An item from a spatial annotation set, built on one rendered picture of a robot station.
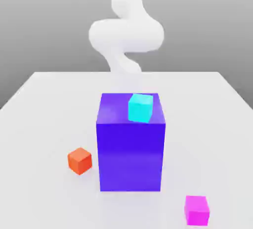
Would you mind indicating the small orange cube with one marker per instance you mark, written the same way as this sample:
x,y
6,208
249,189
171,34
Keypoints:
x,y
79,161

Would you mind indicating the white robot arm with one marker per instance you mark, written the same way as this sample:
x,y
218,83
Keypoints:
x,y
126,35

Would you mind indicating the small cyan cube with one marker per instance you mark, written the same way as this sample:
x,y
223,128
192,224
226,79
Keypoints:
x,y
140,109

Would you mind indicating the large purple box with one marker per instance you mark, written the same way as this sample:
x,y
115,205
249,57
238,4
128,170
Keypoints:
x,y
130,153

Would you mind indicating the small magenta cube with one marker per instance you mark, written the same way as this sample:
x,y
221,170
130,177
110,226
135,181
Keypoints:
x,y
196,211

